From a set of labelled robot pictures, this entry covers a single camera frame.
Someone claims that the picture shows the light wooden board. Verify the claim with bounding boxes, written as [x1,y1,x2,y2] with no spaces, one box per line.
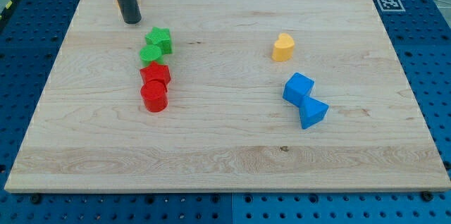
[5,0,450,194]

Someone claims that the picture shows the red cylinder block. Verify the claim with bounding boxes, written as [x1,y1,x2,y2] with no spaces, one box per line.
[140,80,168,113]

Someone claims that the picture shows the yellow heart block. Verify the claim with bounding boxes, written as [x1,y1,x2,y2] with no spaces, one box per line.
[271,33,295,62]

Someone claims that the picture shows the blue cube block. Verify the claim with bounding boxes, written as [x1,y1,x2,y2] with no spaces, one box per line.
[283,73,314,107]

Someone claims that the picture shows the red star block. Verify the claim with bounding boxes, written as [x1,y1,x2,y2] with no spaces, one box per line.
[140,61,171,91]

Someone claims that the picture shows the green cylinder block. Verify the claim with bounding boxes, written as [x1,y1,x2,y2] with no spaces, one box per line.
[139,44,164,67]

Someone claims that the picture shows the blue triangular prism block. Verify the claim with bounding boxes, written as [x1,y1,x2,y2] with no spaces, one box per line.
[299,97,329,129]

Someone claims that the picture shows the green star block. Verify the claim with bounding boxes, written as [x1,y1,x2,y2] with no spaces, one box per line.
[144,27,173,55]

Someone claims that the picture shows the yellow block behind stick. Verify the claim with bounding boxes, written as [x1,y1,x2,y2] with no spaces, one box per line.
[114,0,121,11]

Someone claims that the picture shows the white fiducial marker tag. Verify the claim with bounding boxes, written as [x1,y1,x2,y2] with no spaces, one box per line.
[376,0,405,12]

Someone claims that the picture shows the black bolt bottom left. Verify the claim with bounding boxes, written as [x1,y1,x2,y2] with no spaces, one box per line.
[30,193,42,204]

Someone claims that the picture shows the black bolt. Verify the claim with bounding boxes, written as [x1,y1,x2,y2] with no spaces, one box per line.
[421,191,434,202]
[30,193,42,204]

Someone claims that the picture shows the black bolt bottom right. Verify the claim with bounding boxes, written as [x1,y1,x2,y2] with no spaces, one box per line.
[421,191,434,202]

